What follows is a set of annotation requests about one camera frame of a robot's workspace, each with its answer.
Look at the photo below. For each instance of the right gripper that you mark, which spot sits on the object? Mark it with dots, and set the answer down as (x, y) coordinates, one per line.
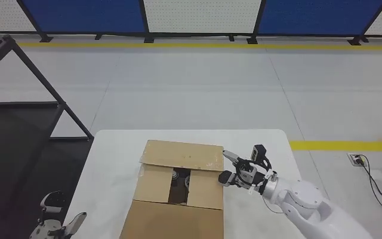
(249, 177)

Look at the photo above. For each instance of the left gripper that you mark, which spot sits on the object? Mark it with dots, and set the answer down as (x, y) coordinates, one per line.
(44, 230)

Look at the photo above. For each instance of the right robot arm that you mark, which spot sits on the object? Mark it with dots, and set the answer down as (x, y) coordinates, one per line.
(307, 206)

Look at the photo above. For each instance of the grey metal part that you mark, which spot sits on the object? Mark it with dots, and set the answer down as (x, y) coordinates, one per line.
(176, 174)
(187, 181)

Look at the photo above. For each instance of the dark mesh fence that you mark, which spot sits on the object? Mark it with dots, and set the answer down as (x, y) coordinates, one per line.
(24, 167)

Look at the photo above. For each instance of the large brown cardboard carton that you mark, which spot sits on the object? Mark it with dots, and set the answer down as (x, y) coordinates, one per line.
(176, 219)

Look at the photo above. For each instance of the white power strip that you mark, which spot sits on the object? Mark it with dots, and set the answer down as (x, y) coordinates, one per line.
(355, 159)

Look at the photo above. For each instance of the white pegboard partition panel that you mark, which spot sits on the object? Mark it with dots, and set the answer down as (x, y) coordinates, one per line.
(203, 15)
(375, 27)
(13, 15)

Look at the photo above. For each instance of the blue partition panel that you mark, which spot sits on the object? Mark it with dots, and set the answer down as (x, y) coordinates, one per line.
(86, 15)
(316, 16)

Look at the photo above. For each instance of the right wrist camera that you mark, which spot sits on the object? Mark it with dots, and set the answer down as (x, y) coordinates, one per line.
(258, 152)

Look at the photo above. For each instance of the black metal frame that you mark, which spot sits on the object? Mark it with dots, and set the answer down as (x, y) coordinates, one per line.
(38, 74)

